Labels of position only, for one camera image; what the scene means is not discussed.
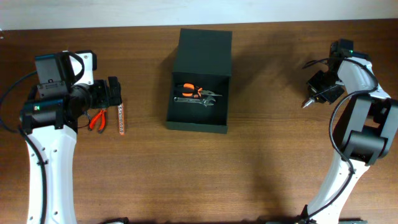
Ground silver adjustable wrench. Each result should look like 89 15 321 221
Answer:
174 96 216 107

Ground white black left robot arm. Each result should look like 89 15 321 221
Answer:
19 50 125 223

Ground orange black needle-nose pliers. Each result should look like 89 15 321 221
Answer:
174 83 222 98

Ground yellow black stubby screwdriver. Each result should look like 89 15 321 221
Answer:
302 97 316 108

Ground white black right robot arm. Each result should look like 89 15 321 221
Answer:
299 39 397 223

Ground orange screwdriver bit holder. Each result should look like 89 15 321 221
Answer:
118 103 125 136

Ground red handled cutting pliers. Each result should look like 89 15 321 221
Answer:
88 109 107 134

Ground black gift box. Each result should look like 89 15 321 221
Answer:
166 29 233 134

